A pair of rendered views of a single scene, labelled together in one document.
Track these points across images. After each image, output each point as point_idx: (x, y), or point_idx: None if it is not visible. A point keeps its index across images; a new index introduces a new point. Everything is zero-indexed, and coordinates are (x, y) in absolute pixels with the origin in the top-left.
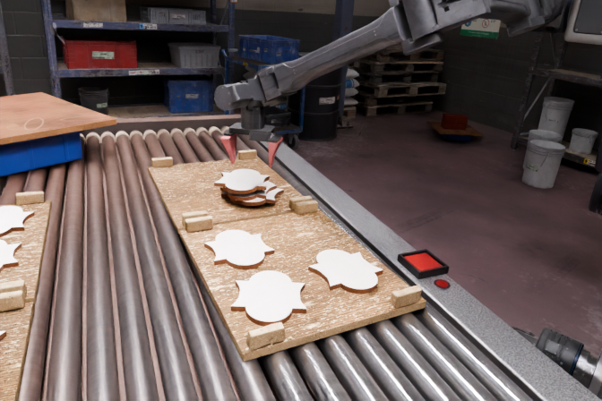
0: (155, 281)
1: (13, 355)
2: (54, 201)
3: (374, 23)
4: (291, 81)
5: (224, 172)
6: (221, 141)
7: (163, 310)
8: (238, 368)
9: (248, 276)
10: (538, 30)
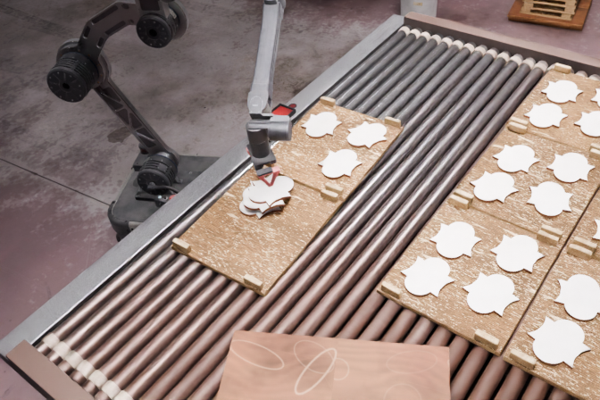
0: (390, 181)
1: (471, 173)
2: (370, 298)
3: (279, 16)
4: (272, 87)
5: (268, 204)
6: (121, 317)
7: (404, 165)
8: (406, 131)
9: (357, 150)
10: None
